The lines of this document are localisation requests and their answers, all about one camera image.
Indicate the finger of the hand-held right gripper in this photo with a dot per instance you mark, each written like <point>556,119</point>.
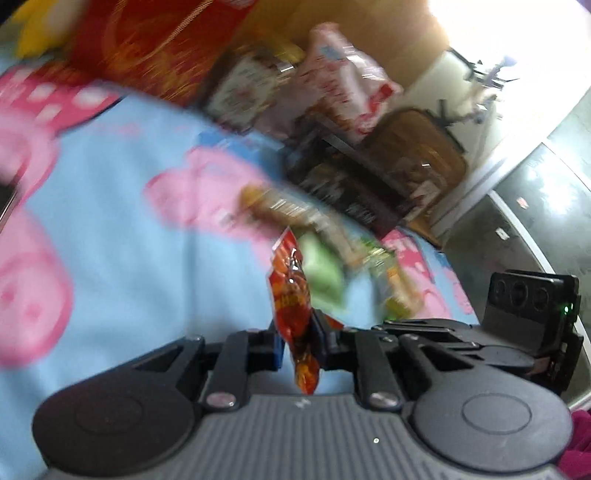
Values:
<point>425,326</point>

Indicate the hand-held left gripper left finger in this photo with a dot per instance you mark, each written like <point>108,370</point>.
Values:
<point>277,351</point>

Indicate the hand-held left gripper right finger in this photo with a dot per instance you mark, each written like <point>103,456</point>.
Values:
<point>318,341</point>

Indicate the orange red snack packet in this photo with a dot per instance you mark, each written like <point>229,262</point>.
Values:
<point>288,295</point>

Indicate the light green snack packet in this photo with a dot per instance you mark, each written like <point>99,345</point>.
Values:
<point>323,272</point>

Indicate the black box with sheep print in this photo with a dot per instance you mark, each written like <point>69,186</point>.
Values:
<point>341,184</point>

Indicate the green yellow snack packet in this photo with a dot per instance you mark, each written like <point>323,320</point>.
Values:
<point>392,277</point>

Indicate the magenta clothing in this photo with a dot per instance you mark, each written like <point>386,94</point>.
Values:
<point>577,447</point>

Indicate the brown snack packet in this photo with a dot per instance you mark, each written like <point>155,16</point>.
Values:
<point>281,205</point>

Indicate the printed blue blanket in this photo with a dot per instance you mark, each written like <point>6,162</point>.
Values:
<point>115,230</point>

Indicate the black metal stand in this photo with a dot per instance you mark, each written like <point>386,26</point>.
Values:
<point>480,74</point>

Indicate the clear plastic nut jar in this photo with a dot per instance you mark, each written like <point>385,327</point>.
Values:
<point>244,87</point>

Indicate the pink snack bag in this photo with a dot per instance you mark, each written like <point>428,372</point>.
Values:
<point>337,74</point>

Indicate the wooden headboard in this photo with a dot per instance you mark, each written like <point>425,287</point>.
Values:
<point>392,23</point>

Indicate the dark flat object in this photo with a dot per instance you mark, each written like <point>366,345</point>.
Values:
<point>5,205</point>

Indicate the red gift bag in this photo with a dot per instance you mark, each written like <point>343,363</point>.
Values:
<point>152,46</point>

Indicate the yellow plush toy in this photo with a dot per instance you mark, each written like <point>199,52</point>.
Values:
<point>41,27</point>

